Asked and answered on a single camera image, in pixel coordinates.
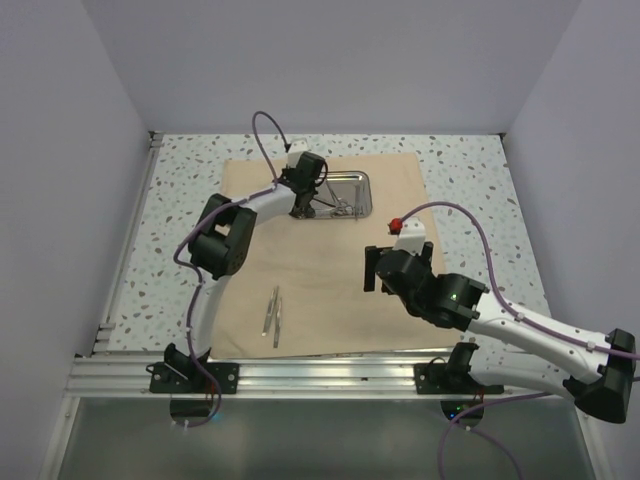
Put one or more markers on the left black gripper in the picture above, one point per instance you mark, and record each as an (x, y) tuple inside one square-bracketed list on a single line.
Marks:
[(287, 172)]

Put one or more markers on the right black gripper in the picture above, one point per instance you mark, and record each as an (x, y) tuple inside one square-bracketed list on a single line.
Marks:
[(371, 254)]

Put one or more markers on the steel instrument tray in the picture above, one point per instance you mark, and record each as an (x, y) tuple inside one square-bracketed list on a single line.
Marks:
[(344, 182)]

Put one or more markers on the beige cloth wrap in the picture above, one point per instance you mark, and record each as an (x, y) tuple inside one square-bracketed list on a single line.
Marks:
[(319, 268)]

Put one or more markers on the steel tweezers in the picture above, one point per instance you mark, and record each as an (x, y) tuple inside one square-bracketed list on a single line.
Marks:
[(278, 324), (270, 312)]

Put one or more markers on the steel scissors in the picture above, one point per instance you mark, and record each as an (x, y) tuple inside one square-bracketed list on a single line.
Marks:
[(325, 200)]

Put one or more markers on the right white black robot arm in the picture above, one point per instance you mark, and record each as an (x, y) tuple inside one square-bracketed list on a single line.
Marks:
[(502, 347)]

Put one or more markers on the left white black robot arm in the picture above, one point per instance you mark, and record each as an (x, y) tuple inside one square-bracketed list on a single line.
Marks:
[(219, 245)]

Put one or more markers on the steel clamp in tray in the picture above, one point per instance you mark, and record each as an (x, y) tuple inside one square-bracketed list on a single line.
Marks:
[(342, 209)]

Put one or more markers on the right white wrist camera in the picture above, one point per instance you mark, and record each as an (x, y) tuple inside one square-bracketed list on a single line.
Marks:
[(410, 235)]

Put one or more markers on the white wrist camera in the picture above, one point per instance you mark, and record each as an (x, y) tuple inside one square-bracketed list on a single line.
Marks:
[(410, 235), (295, 149)]

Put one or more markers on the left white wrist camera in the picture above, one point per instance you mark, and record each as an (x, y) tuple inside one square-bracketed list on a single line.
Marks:
[(295, 149)]

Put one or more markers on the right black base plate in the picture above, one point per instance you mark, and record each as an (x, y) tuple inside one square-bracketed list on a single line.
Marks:
[(449, 377)]

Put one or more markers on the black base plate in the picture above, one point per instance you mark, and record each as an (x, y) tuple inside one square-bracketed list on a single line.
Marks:
[(449, 377), (165, 380)]

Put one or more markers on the aluminium front rail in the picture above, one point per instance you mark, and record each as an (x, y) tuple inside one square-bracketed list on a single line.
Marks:
[(377, 376)]

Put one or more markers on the aluminium rail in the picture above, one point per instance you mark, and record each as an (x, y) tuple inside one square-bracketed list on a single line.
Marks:
[(108, 320), (377, 376)]

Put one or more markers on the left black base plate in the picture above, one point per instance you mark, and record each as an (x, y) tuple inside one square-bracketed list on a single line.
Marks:
[(165, 380)]

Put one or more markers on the aluminium left side rail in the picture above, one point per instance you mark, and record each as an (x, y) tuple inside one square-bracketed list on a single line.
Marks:
[(108, 320)]

